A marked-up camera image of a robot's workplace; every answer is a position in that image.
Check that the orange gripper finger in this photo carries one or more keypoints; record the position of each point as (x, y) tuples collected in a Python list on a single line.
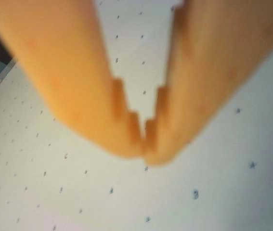
[(211, 60), (61, 72)]

